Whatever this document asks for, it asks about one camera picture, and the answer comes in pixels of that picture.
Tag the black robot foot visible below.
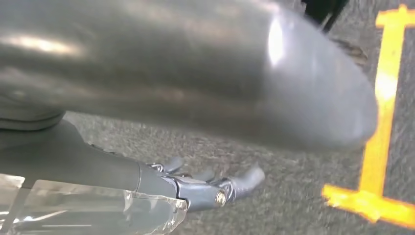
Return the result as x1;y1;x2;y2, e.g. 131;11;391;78
300;0;350;34

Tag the yellow floor tape square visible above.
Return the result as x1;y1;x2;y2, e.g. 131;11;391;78
322;3;415;229

